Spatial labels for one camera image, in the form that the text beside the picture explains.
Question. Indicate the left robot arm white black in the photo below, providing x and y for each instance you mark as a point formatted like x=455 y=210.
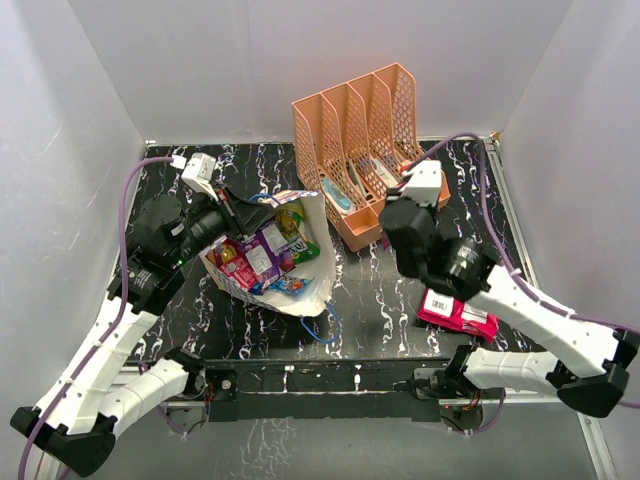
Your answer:
x=79 y=420

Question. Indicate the blue checkered paper bag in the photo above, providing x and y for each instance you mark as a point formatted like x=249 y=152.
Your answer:
x=314 y=307

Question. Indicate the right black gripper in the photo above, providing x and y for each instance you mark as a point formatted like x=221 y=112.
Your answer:
x=433 y=211

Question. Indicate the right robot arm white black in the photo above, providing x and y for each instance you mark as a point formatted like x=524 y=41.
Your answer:
x=581 y=363

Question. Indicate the striped packet in organizer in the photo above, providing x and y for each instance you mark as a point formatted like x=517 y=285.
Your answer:
x=376 y=175

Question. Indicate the green yellow snack packet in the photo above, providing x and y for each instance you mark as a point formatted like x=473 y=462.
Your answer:
x=290 y=221

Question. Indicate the purple snack packet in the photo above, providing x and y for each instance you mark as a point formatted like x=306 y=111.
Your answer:
x=268 y=254

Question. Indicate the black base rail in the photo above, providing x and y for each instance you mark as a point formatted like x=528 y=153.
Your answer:
x=334 y=389

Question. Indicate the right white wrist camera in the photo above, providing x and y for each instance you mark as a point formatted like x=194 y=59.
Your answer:
x=423 y=183

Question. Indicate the blue snack packet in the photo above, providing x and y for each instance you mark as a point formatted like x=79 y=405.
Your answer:
x=290 y=285

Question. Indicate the blue white item in organizer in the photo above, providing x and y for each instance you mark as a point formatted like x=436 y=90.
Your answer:
x=337 y=197

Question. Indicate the orange plastic file organizer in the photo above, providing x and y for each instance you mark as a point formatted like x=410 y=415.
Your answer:
x=373 y=115

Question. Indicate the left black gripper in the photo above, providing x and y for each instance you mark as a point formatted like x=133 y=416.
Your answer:
x=244 y=216

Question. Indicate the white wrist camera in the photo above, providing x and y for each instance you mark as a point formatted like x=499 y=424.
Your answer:
x=423 y=183
x=197 y=174

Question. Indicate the red snack packet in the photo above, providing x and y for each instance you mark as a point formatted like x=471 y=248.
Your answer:
x=229 y=259

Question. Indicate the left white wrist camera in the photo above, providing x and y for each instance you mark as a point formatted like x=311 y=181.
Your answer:
x=197 y=174

